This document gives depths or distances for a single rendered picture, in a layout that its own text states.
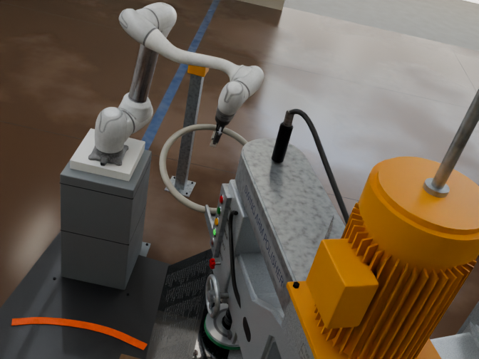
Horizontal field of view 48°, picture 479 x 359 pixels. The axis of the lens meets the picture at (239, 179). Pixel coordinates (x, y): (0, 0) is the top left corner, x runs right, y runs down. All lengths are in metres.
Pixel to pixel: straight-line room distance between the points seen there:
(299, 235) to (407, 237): 0.54
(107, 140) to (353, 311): 2.08
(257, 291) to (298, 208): 0.31
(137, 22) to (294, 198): 1.32
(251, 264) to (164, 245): 2.02
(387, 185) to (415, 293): 0.20
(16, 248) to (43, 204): 0.46
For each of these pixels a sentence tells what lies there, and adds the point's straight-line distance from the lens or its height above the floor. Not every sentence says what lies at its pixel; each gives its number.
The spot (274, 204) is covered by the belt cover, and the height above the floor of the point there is 1.67.
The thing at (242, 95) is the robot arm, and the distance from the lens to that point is 2.38.
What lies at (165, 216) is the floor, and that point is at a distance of 3.94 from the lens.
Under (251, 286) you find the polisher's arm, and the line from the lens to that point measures 1.68.
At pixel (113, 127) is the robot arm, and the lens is 2.84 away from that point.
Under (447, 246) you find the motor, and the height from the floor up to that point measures 2.05.
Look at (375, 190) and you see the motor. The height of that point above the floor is 2.07.
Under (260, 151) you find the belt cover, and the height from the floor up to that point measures 1.67.
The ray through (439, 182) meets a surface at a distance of 0.99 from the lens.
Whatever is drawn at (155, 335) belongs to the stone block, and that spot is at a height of 0.62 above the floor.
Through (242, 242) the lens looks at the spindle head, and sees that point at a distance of 1.74.
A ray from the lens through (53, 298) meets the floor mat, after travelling 3.37.
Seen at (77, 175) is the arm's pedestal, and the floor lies 0.80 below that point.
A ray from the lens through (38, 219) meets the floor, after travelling 3.89.
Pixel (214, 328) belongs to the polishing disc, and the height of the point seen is 0.86.
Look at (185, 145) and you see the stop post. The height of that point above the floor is 0.42.
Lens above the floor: 2.58
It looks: 36 degrees down
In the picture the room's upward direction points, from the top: 13 degrees clockwise
